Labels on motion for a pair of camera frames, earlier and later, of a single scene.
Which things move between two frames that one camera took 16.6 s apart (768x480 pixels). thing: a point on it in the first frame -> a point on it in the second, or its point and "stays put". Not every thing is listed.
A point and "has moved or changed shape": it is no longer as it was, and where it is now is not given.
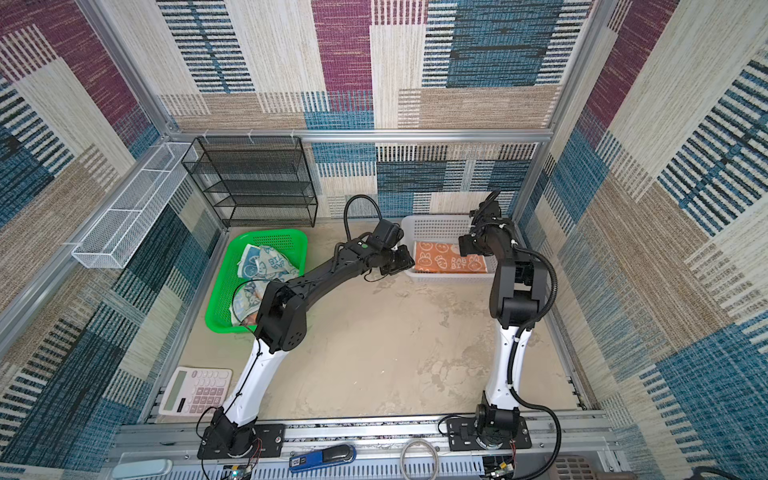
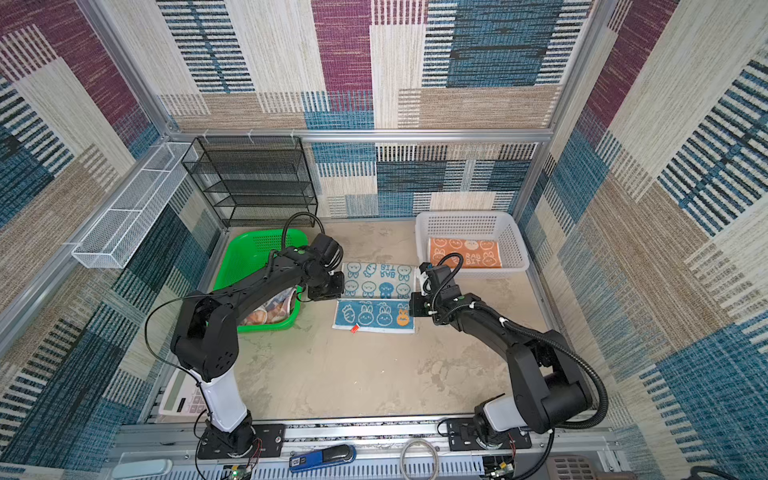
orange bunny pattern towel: [445, 257] has moved or changed shape
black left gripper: [405, 260] -> [335, 293]
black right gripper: [467, 246] -> [416, 303]
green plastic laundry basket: [293, 245] stays put
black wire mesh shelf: [255, 181] stays put
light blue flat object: [141, 468] stays put
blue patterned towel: [257, 266] -> [377, 297]
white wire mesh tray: [109, 243] stays put
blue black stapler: [336, 455] stays put
